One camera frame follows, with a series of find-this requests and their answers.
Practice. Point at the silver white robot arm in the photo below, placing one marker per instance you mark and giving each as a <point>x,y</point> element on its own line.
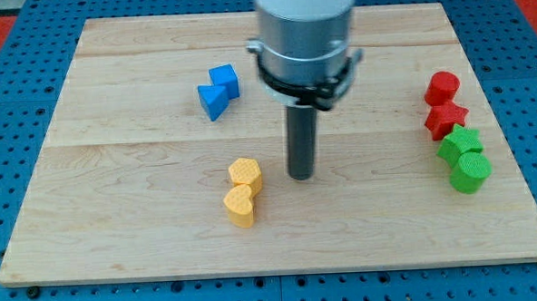
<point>301,51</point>

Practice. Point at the red star block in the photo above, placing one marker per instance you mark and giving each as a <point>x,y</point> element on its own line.
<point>442,118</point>

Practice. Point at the yellow hexagon block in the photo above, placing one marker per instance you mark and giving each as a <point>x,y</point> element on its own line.
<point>246,171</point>

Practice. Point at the blue triangle block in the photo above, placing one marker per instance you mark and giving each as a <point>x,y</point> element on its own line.
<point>213,99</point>

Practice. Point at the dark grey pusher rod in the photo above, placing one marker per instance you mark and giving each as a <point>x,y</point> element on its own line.
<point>301,139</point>

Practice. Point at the green cylinder block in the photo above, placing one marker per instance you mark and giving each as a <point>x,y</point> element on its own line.
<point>470,172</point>

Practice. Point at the wooden board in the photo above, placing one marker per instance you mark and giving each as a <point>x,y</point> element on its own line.
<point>130,181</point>

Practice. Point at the yellow heart block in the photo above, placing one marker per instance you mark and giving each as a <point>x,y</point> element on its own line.
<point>240,206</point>

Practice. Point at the blue cube block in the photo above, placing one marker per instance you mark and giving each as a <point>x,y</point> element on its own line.
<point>225,75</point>

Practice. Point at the green star block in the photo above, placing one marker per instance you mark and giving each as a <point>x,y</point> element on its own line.
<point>459,141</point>

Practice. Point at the red cylinder block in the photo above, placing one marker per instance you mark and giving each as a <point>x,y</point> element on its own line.
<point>442,88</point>

